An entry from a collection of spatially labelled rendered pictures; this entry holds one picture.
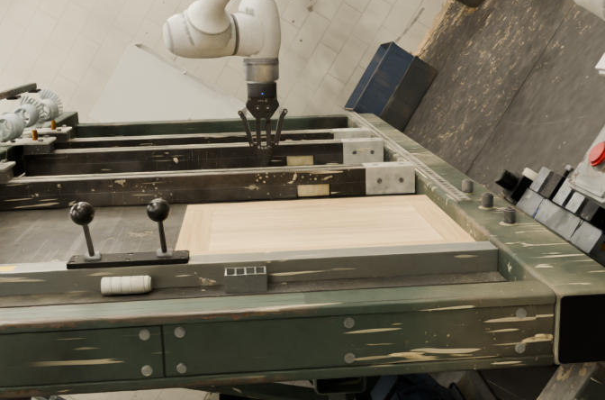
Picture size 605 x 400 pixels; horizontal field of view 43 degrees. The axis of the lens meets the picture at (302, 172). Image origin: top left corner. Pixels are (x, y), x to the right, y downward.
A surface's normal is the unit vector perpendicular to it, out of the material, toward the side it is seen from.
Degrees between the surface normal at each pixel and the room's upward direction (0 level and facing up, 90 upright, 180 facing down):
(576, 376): 0
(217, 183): 90
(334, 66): 90
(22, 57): 90
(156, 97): 90
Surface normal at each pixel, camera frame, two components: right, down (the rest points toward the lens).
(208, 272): 0.08, 0.19
